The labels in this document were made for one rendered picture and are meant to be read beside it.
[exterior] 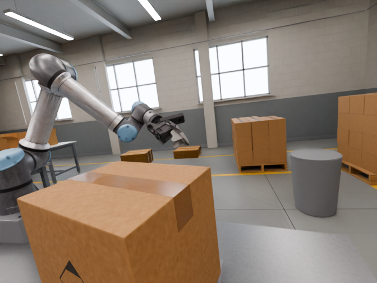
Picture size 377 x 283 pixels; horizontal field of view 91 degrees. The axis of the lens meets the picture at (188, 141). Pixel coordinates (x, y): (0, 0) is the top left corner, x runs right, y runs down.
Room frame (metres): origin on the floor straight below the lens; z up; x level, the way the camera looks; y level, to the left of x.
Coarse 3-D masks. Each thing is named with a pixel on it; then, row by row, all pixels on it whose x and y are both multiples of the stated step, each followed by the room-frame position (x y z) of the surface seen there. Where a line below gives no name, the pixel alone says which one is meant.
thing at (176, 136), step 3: (171, 132) 0.79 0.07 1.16; (174, 132) 0.79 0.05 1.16; (177, 132) 0.78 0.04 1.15; (174, 135) 0.77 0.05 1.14; (177, 135) 0.77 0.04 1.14; (180, 135) 0.77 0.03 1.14; (183, 135) 0.77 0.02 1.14; (174, 138) 0.76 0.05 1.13; (177, 138) 0.76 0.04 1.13; (180, 138) 0.76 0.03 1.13; (183, 138) 0.76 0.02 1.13; (186, 138) 0.77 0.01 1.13; (174, 141) 0.75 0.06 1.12; (186, 141) 0.76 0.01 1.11
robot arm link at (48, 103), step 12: (60, 60) 0.81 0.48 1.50; (72, 72) 0.89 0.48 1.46; (48, 96) 0.84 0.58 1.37; (60, 96) 0.87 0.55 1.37; (36, 108) 0.84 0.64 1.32; (48, 108) 0.84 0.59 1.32; (36, 120) 0.83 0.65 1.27; (48, 120) 0.85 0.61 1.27; (36, 132) 0.83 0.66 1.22; (48, 132) 0.87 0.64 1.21; (24, 144) 0.82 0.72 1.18; (36, 144) 0.84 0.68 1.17; (48, 144) 0.90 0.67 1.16; (36, 156) 0.83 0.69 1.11; (48, 156) 0.91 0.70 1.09; (36, 168) 0.83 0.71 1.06
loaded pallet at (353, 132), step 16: (352, 96) 2.68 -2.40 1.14; (368, 96) 2.40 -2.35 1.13; (352, 112) 2.67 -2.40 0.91; (368, 112) 2.39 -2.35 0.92; (352, 128) 2.66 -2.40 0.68; (368, 128) 2.37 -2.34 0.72; (352, 144) 2.65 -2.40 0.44; (368, 144) 2.36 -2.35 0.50; (352, 160) 2.64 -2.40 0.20; (368, 160) 2.35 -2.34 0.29
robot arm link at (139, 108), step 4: (132, 104) 0.94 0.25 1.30; (136, 104) 0.92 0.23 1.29; (140, 104) 0.92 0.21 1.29; (144, 104) 0.92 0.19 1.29; (132, 108) 0.93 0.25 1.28; (136, 108) 0.91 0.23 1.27; (140, 108) 0.90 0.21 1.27; (144, 108) 0.90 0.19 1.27; (148, 108) 0.90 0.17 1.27; (132, 112) 0.94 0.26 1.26; (136, 112) 0.90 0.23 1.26; (140, 112) 0.89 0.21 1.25; (144, 112) 0.88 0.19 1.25; (136, 116) 0.90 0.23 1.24; (140, 116) 0.89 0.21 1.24; (140, 120) 0.90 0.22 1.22
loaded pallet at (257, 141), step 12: (240, 120) 3.61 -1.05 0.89; (252, 120) 3.35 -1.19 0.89; (264, 120) 3.13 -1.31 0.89; (276, 120) 3.09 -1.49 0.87; (240, 132) 3.20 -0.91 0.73; (252, 132) 3.16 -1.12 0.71; (264, 132) 3.13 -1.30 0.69; (276, 132) 3.09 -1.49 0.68; (240, 144) 3.20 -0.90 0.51; (252, 144) 3.18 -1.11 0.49; (264, 144) 3.13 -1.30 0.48; (276, 144) 3.09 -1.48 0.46; (240, 156) 3.20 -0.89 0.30; (252, 156) 3.16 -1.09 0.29; (264, 156) 3.13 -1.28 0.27; (276, 156) 3.09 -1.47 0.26; (240, 168) 3.15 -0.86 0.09
